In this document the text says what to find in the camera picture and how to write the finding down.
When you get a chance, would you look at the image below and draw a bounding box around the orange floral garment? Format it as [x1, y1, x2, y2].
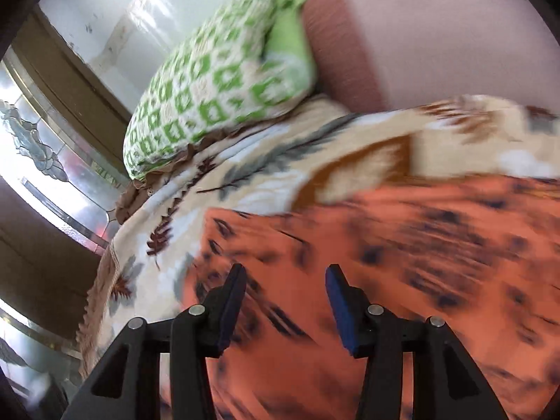
[160, 170, 560, 420]

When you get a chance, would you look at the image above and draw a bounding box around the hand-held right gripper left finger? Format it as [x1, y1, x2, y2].
[61, 263, 248, 420]

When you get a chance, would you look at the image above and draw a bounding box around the leaf-print blanket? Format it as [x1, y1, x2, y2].
[76, 94, 560, 403]

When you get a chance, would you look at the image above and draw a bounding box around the pink bolster armrest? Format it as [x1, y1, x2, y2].
[302, 0, 560, 117]

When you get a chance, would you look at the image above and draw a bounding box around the green checkered pillow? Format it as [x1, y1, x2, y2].
[122, 0, 319, 182]

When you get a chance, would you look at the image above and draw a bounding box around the stained-glass door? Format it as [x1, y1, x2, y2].
[0, 6, 145, 420]

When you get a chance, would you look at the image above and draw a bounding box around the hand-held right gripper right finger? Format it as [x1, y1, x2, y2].
[324, 264, 499, 420]

